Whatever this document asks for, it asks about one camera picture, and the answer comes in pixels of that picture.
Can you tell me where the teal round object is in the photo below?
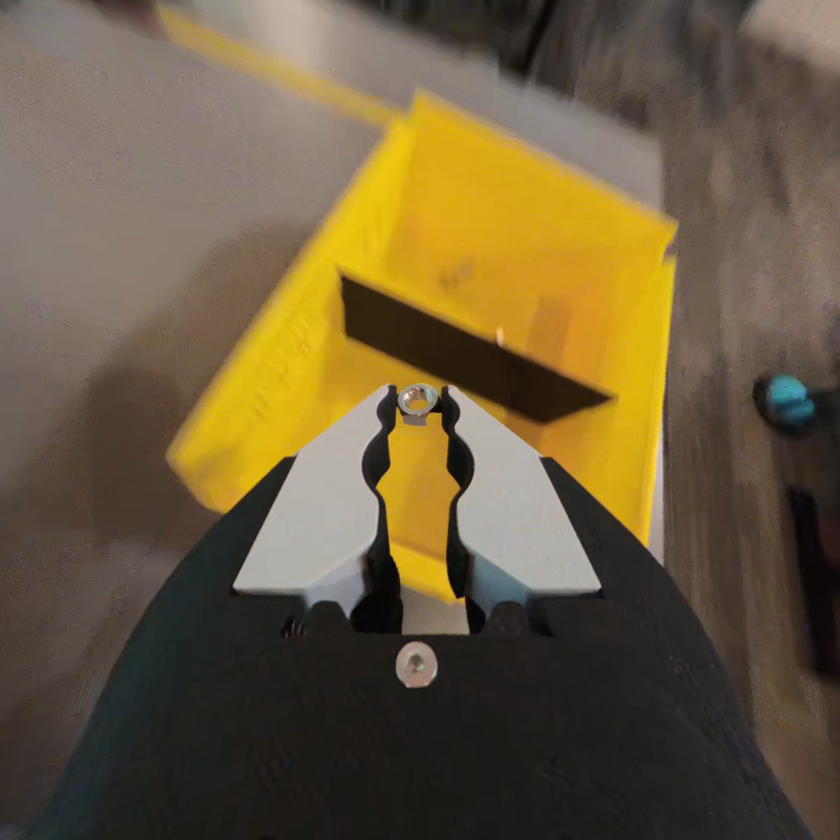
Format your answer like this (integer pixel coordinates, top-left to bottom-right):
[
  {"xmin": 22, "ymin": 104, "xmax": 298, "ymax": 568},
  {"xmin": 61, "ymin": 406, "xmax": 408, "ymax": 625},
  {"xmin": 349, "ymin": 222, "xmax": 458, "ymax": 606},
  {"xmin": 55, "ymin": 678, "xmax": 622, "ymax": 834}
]
[{"xmin": 753, "ymin": 373, "xmax": 819, "ymax": 432}]

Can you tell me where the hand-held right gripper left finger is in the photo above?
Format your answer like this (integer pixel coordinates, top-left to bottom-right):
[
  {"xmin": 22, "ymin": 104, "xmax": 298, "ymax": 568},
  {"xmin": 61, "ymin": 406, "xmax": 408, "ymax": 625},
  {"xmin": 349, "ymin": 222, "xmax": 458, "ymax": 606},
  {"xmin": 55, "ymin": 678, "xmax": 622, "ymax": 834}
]
[{"xmin": 233, "ymin": 384, "xmax": 400, "ymax": 611}]

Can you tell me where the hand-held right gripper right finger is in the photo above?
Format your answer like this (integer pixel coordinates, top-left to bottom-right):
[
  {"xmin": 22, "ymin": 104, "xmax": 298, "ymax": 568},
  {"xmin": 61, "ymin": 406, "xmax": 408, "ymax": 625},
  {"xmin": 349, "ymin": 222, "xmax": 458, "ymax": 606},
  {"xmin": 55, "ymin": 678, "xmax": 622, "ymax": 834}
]
[{"xmin": 441, "ymin": 384, "xmax": 603, "ymax": 614}]

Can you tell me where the black bin divider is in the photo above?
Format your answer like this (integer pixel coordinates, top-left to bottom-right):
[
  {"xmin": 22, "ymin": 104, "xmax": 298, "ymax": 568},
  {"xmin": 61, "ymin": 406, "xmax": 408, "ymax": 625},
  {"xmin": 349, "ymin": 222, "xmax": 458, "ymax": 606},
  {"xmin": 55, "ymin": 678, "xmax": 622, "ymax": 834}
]
[{"xmin": 337, "ymin": 265, "xmax": 618, "ymax": 425}]

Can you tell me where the black furniture leg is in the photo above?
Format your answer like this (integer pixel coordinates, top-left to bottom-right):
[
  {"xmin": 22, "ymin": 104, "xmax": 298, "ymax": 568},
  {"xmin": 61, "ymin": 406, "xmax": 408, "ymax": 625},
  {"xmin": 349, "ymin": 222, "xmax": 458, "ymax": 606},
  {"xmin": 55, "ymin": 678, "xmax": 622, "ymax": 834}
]
[{"xmin": 786, "ymin": 484, "xmax": 840, "ymax": 672}]

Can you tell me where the yellow tape strip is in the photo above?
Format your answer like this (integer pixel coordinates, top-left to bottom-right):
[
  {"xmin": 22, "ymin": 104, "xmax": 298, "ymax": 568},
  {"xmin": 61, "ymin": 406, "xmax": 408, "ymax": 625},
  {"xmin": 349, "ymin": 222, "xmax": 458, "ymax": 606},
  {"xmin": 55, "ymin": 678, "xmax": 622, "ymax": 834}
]
[{"xmin": 156, "ymin": 5, "xmax": 403, "ymax": 127}]

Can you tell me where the yellow plastic bin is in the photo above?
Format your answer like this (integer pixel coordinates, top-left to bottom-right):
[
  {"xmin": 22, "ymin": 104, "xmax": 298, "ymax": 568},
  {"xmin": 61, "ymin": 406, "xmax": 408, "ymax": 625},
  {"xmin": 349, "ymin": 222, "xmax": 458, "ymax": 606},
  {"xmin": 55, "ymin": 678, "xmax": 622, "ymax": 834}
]
[{"xmin": 165, "ymin": 88, "xmax": 679, "ymax": 602}]

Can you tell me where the steel hex nut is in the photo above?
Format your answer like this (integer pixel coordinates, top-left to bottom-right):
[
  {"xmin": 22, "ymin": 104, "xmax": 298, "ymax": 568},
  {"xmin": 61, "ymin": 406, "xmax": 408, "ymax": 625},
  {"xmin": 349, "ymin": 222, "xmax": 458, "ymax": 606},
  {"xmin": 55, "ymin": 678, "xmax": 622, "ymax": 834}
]
[{"xmin": 396, "ymin": 383, "xmax": 440, "ymax": 427}]

